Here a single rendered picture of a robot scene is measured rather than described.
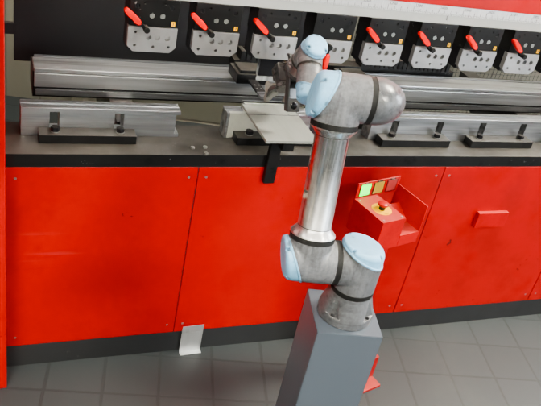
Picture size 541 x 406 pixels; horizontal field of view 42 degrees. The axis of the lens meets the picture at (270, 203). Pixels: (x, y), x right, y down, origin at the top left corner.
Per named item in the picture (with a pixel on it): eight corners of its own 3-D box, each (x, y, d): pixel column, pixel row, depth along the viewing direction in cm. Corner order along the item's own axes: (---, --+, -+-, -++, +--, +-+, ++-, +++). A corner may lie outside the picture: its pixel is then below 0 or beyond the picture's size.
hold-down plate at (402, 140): (380, 147, 262) (382, 139, 260) (374, 139, 266) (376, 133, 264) (448, 147, 273) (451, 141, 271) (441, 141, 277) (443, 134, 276)
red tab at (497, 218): (473, 227, 290) (479, 213, 287) (471, 225, 292) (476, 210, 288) (503, 226, 296) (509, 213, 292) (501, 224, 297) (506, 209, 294)
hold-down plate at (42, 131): (38, 143, 217) (39, 134, 216) (37, 134, 222) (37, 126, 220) (136, 144, 228) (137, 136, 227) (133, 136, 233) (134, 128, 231)
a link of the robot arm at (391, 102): (427, 84, 164) (369, 71, 211) (382, 77, 163) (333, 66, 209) (417, 134, 167) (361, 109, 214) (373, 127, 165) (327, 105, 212)
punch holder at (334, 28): (307, 61, 236) (317, 13, 228) (298, 51, 243) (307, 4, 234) (346, 64, 242) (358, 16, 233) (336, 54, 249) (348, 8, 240)
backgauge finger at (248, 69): (248, 101, 247) (250, 88, 244) (228, 71, 267) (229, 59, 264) (279, 102, 251) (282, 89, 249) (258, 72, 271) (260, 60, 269)
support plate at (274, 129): (266, 143, 221) (266, 140, 220) (241, 105, 241) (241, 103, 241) (318, 143, 227) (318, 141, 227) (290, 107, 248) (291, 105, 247)
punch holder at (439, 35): (409, 67, 251) (423, 22, 243) (398, 58, 258) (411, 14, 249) (444, 69, 257) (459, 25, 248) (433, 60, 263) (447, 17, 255)
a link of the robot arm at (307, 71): (336, 97, 202) (337, 64, 205) (298, 93, 200) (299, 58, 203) (328, 109, 209) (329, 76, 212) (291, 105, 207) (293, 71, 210)
